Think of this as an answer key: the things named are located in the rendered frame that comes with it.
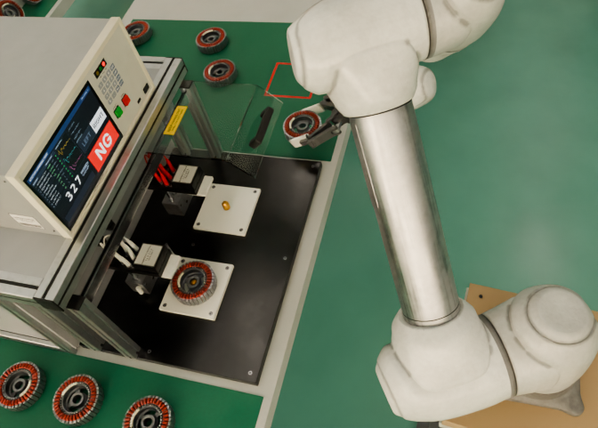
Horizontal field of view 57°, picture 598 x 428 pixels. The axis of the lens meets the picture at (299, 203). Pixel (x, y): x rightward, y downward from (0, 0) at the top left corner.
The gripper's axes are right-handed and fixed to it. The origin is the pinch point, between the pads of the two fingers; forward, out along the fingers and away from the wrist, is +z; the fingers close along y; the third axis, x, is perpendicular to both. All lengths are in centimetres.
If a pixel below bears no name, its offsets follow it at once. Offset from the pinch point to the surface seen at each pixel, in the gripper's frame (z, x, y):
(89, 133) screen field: 3, -48, 43
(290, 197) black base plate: 1.0, 5.3, 21.5
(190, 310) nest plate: 13, -3, 59
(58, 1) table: 115, -59, -61
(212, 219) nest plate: 16.8, -5.2, 32.8
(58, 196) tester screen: 3, -46, 57
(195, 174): 11.6, -18.2, 28.6
